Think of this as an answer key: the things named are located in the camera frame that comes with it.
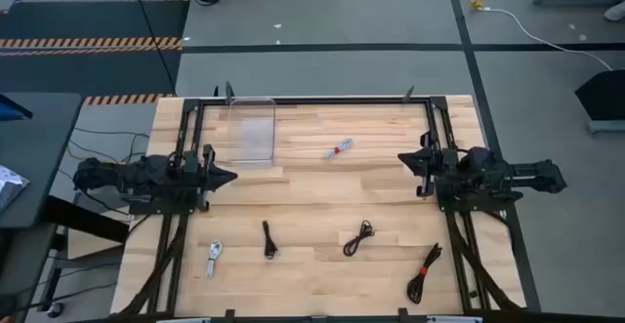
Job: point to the blue flat item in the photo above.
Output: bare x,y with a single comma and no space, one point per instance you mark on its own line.
12,110

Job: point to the black desk leg frame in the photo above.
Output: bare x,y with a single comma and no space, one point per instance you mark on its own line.
88,220

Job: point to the clear plastic bin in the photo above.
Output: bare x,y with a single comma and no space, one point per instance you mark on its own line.
251,133

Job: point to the black box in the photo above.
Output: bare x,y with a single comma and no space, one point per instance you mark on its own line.
605,96

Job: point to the black mat with hazard stripes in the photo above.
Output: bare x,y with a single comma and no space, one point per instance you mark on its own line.
97,20

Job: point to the grey flat base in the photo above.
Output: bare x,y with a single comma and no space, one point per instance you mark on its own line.
608,127

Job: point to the dark grey desk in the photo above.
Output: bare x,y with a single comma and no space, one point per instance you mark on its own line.
44,157

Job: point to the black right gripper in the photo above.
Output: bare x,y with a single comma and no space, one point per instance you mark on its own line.
442,169

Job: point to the person's foot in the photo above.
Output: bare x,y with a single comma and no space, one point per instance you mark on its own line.
616,12

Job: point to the grey metal bracket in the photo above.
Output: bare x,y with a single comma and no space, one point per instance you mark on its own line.
229,93
408,96

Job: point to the grey patterned sheet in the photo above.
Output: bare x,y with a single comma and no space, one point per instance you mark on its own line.
10,186

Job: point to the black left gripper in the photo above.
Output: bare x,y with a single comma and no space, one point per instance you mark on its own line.
207,186

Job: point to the black aluminium table frame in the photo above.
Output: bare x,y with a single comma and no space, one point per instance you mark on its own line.
317,101

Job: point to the yellow plug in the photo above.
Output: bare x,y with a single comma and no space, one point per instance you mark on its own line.
476,5

